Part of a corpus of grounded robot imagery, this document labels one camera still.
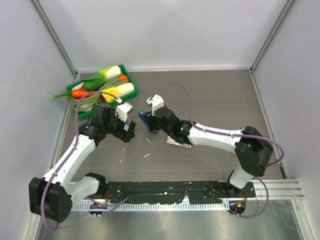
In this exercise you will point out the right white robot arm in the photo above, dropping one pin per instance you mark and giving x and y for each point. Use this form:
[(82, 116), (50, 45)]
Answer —
[(252, 153)]

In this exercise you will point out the blue black stapler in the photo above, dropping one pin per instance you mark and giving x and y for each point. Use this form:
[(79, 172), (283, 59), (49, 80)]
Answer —
[(142, 117)]

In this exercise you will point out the yellow white napa cabbage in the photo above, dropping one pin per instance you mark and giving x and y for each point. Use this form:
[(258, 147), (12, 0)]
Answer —
[(118, 91)]

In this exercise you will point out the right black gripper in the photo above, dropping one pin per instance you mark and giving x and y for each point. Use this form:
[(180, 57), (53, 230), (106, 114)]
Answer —
[(150, 119)]

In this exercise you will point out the red white staple box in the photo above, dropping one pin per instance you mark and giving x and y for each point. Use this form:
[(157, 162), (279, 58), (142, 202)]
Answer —
[(171, 141)]

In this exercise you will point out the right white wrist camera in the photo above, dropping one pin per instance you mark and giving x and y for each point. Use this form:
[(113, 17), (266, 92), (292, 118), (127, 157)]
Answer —
[(155, 102)]

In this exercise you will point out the small orange carrot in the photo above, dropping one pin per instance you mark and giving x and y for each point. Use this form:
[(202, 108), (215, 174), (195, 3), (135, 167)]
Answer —
[(123, 78)]

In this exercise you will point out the green long beans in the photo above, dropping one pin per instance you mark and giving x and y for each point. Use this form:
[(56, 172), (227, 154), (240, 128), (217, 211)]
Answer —
[(88, 103)]

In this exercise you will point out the green plastic tray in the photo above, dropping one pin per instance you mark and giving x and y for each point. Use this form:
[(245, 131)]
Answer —
[(127, 97)]

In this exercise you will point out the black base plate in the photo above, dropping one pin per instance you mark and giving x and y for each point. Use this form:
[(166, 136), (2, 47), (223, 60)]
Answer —
[(173, 192)]

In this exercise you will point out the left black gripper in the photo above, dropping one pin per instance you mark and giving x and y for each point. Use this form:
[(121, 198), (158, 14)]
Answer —
[(123, 134)]

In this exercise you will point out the white green bok choy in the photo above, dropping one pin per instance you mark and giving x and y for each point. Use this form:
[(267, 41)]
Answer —
[(102, 77)]

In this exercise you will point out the large orange carrot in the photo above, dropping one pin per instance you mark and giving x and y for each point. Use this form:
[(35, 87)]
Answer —
[(79, 93)]

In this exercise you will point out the white slotted cable duct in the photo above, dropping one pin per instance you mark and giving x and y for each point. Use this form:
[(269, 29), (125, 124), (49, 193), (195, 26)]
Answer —
[(85, 206)]

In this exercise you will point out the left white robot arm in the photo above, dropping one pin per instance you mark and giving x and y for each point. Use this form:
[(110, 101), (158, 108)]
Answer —
[(53, 195)]

